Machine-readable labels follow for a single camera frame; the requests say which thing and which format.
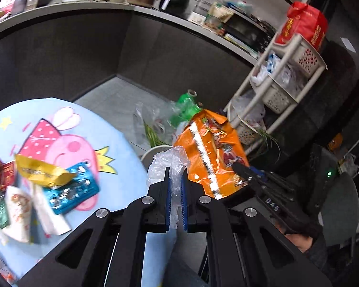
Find crumpled clear plastic bag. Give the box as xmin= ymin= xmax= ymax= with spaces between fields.
xmin=280 ymin=64 xmax=306 ymax=93

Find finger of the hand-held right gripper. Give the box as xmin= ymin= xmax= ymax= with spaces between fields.
xmin=253 ymin=169 xmax=294 ymax=193
xmin=232 ymin=162 xmax=260 ymax=186

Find yellow snack wrapper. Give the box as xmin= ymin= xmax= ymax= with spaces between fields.
xmin=14 ymin=154 xmax=75 ymax=190

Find blue foil packet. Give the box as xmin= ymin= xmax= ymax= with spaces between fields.
xmin=42 ymin=161 xmax=100 ymax=215

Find black microwave oven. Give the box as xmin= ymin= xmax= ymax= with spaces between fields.
xmin=221 ymin=13 xmax=276 ymax=56

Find pale plastic bags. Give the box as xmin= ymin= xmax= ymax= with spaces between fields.
xmin=227 ymin=0 xmax=253 ymax=15

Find white trash bin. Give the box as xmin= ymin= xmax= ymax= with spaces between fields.
xmin=140 ymin=145 xmax=174 ymax=171

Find person's right hand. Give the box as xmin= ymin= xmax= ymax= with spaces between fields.
xmin=284 ymin=232 xmax=314 ymax=253

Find red white printed packet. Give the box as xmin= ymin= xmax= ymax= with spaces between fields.
xmin=0 ymin=239 xmax=18 ymax=284

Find white orange printed snack bag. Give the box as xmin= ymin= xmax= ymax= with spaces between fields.
xmin=1 ymin=185 xmax=33 ymax=243

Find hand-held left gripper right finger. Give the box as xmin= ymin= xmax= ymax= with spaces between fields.
xmin=181 ymin=167 xmax=332 ymax=287

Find clear plastic wrap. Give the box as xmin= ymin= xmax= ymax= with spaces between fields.
xmin=146 ymin=146 xmax=191 ymax=231

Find white sticker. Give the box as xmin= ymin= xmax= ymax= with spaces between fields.
xmin=340 ymin=37 xmax=357 ymax=53

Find green vegetable leaves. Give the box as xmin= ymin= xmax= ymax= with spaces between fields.
xmin=142 ymin=120 xmax=168 ymax=147

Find translucent white plastic bag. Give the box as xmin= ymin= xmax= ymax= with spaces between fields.
xmin=230 ymin=91 xmax=265 ymax=126

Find white small kitchen appliance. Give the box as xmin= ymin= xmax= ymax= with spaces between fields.
xmin=188 ymin=0 xmax=211 ymax=26

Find white blue plastic bag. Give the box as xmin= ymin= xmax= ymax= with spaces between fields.
xmin=251 ymin=52 xmax=280 ymax=86

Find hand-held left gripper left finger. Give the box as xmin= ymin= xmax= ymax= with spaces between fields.
xmin=18 ymin=167 xmax=180 ymax=287

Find person's right forearm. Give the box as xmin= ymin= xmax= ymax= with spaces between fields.
xmin=306 ymin=237 xmax=333 ymax=279

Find blue cartoon printed tablecloth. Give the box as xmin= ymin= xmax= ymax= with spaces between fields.
xmin=0 ymin=97 xmax=207 ymax=287

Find green beige food bag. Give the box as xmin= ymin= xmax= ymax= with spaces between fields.
xmin=205 ymin=1 xmax=235 ymax=33

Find dark kitchen counter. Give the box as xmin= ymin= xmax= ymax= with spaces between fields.
xmin=0 ymin=0 xmax=288 ymax=144

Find green plastic bottle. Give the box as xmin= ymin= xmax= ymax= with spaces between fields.
xmin=168 ymin=89 xmax=204 ymax=127

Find white paper tissue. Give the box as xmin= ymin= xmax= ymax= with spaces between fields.
xmin=33 ymin=182 xmax=72 ymax=236

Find white plastic storage rack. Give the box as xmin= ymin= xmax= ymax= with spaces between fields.
xmin=223 ymin=33 xmax=328 ymax=153

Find green spring onion bunch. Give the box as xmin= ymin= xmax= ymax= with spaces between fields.
xmin=254 ymin=128 xmax=280 ymax=156

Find red printed bag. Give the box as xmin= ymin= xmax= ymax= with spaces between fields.
xmin=275 ymin=1 xmax=330 ymax=51

